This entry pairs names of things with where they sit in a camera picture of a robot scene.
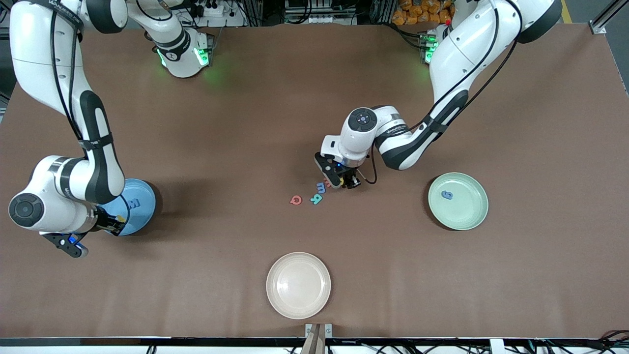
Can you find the aluminium frame post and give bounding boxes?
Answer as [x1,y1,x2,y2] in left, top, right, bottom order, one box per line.
[590,0,629,35]

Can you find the beige plate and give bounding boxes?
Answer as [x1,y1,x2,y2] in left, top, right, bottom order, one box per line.
[266,252,332,320]

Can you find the orange bags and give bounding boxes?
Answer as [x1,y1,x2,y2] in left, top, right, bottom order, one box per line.
[392,0,453,26]

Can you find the blue plate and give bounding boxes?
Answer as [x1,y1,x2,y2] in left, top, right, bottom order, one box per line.
[101,178,157,236]

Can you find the tangled floor cables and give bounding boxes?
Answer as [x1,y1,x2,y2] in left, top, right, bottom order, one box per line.
[531,329,629,354]

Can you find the green plate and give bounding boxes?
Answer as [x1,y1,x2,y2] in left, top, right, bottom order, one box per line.
[428,172,489,231]

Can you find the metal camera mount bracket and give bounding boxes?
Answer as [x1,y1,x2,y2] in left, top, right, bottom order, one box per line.
[305,323,333,354]

